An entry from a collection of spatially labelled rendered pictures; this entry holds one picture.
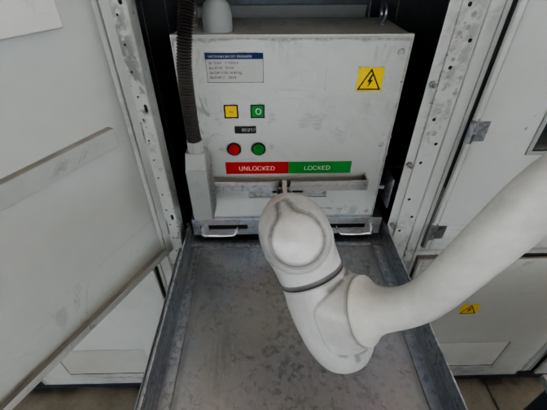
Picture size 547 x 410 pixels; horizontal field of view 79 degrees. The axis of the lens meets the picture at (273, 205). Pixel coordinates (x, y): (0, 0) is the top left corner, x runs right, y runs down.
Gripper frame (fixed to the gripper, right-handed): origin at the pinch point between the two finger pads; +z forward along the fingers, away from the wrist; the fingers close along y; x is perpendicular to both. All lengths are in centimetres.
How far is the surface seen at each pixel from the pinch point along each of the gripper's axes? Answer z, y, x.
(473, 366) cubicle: 44, 76, 82
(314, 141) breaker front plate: -0.2, -14.6, 8.2
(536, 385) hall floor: 50, 90, 114
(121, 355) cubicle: 39, 64, -60
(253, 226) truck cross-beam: 12.0, 8.6, -7.4
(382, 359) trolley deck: -17.9, 31.5, 20.0
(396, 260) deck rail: 0.5, 15.9, 29.6
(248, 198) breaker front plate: 8.4, -0.1, -8.5
